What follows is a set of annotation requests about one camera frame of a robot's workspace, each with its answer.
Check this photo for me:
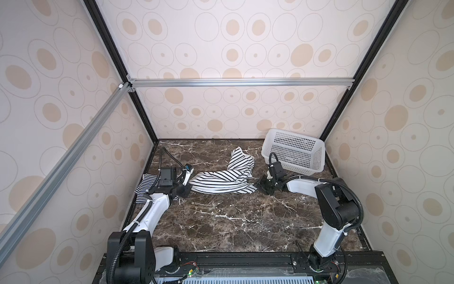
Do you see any white plastic laundry basket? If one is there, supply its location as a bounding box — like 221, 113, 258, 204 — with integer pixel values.
261, 129, 325, 176

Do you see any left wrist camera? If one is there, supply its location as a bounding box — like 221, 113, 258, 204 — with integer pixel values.
181, 164, 194, 186

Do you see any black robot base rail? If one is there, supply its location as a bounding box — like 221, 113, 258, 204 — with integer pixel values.
91, 250, 400, 284

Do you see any aluminium frame rail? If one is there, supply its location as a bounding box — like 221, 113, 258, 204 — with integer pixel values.
130, 77, 355, 89
1, 82, 131, 265

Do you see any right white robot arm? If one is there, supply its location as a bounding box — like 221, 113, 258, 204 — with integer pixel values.
254, 162, 364, 272

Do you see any back aluminium frame rail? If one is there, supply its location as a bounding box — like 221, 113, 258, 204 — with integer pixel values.
130, 77, 355, 89

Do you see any left aluminium frame rail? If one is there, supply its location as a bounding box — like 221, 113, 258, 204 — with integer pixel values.
1, 82, 131, 265

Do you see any blue white striped tank top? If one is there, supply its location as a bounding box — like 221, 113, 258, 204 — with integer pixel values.
135, 173, 157, 204

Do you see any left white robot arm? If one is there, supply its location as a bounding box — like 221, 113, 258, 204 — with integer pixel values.
106, 164, 193, 284

